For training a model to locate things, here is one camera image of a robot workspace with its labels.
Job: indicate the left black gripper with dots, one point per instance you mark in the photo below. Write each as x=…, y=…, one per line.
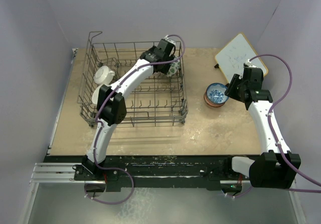
x=164, y=70

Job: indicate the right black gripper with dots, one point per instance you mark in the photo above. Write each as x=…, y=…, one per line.
x=230, y=91

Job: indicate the green leaf patterned bowl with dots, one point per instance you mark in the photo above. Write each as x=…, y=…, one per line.
x=174, y=67

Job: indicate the blue floral white bowl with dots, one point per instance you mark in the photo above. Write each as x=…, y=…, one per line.
x=215, y=93

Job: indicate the orange red patterned bowl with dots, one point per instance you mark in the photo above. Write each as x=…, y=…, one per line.
x=212, y=104

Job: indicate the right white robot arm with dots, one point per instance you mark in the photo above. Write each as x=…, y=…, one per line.
x=271, y=169

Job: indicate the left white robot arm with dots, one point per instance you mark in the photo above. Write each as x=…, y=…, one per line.
x=111, y=104

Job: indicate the white fluted bowl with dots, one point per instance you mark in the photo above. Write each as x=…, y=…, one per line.
x=95, y=95

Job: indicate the small whiteboard yellow frame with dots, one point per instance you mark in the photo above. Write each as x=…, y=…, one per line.
x=230, y=58

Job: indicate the grey wire dish rack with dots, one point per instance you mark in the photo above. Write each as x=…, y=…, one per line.
x=157, y=100

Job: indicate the white cup with handle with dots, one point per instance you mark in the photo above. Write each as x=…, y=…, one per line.
x=104, y=75

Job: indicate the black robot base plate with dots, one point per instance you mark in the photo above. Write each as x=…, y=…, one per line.
x=210, y=172

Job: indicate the aluminium rail frame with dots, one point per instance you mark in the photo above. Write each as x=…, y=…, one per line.
x=153, y=189

